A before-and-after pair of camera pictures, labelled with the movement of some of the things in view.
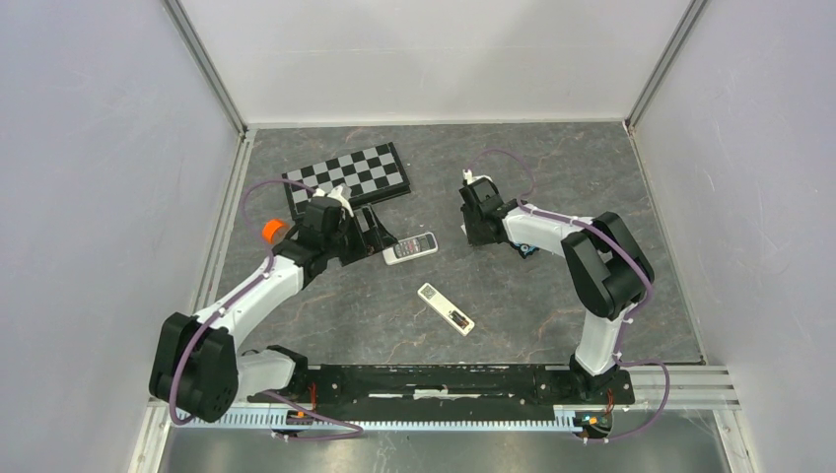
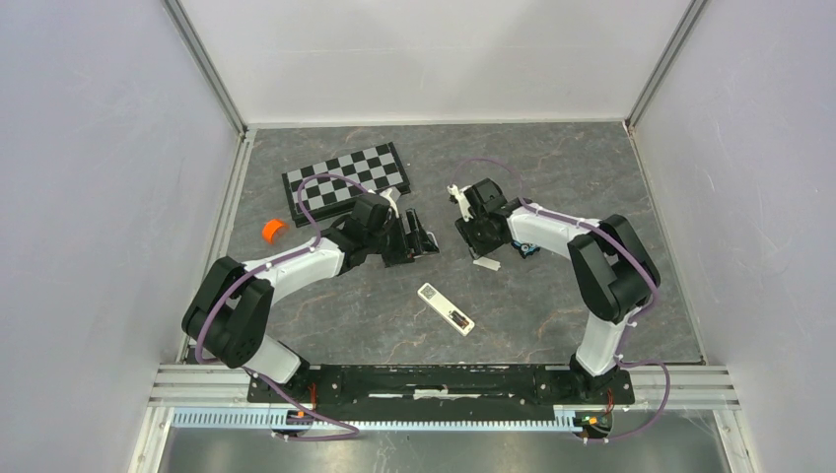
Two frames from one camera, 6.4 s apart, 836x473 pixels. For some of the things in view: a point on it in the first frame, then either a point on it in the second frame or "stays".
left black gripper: [375, 238] → [408, 244]
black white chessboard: [368, 175] stays
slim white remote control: [462, 322] stays
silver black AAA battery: [458, 319] stays
